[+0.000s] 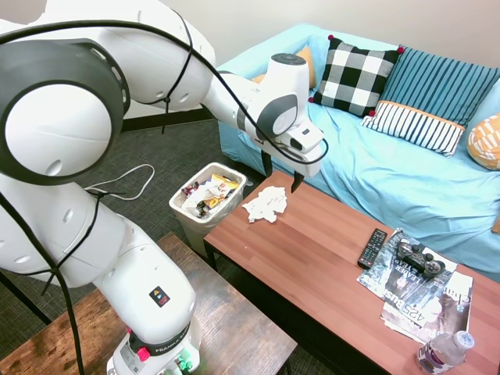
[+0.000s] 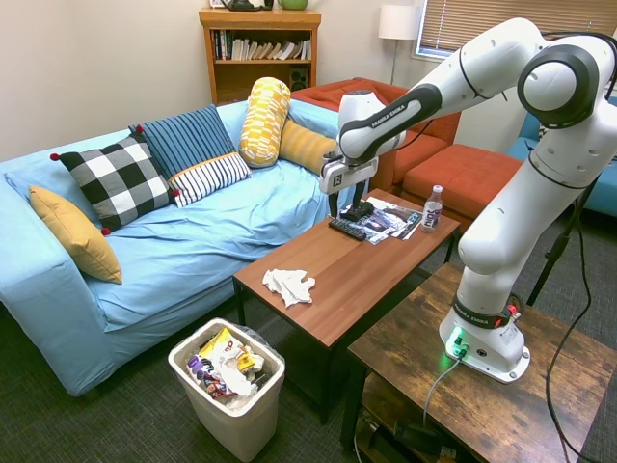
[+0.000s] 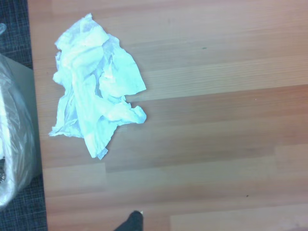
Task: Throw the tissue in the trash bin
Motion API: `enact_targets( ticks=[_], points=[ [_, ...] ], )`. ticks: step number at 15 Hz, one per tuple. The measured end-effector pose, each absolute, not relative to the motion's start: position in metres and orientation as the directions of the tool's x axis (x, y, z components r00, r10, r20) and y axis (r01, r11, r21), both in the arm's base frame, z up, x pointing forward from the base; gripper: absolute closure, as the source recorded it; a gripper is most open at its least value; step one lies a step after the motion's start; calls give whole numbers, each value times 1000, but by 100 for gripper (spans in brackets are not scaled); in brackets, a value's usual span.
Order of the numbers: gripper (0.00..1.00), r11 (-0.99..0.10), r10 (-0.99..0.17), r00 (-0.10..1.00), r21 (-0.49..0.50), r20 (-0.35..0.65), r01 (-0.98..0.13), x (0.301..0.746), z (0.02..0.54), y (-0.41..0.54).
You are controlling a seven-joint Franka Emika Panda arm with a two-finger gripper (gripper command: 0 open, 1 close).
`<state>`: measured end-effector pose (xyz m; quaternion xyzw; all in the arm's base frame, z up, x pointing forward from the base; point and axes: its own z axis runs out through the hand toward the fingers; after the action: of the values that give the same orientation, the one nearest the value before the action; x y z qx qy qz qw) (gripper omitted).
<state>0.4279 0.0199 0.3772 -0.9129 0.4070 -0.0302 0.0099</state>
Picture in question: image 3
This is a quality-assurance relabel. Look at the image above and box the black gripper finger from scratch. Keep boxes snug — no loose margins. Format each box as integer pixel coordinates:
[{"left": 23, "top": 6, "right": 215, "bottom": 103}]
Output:
[{"left": 112, "top": 210, "right": 144, "bottom": 231}]

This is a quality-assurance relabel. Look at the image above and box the white tissue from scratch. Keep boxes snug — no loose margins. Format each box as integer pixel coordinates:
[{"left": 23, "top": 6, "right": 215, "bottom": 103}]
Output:
[{"left": 48, "top": 13, "right": 147, "bottom": 160}]

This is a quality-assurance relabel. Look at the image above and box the beige plastic trash bin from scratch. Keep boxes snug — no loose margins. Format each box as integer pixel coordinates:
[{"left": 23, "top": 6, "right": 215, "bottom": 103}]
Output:
[{"left": 0, "top": 54, "right": 43, "bottom": 213}]

